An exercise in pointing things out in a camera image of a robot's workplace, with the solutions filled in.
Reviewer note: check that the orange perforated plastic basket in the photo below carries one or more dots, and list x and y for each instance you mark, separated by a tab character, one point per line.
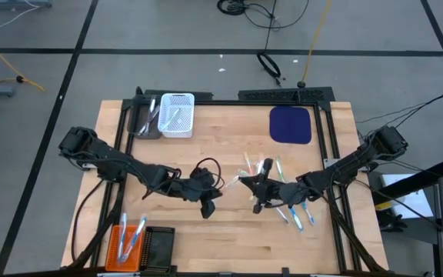
138	255

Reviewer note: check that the black perforated box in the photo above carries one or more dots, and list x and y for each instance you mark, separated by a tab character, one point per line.
283	95

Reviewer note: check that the green toothbrush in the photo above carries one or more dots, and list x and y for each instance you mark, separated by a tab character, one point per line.
279	169
243	172
169	120

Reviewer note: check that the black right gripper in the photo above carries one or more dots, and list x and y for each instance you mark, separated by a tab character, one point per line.
269	192

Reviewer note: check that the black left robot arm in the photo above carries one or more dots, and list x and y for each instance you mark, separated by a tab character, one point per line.
110	157

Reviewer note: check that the grey plastic bin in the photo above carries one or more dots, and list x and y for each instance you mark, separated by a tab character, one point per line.
133	123

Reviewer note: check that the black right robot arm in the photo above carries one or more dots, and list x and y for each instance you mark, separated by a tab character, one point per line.
344	165

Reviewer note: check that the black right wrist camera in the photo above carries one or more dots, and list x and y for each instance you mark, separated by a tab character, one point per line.
294	194

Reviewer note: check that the navy blue mat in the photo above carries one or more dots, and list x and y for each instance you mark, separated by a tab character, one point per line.
290	125

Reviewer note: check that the black perforated plastic basket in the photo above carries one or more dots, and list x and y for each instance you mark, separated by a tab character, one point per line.
160	250

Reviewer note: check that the white paper sheet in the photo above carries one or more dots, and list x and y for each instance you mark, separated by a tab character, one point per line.
414	200

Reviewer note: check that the silver arm base bracket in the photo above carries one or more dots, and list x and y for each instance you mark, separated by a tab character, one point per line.
328	163
88	166

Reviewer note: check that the black aluminium rig frame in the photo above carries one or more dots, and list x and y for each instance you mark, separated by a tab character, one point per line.
225	103

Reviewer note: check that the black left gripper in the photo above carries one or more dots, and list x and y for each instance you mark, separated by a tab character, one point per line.
196	192

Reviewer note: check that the orange toothbrush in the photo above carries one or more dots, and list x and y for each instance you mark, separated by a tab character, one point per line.
233	182
248	163
260	164

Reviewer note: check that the white perforated plastic basket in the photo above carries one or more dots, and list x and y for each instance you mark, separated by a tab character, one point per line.
185	100

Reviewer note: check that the black desk bar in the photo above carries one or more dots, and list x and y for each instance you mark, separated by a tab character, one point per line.
410	184

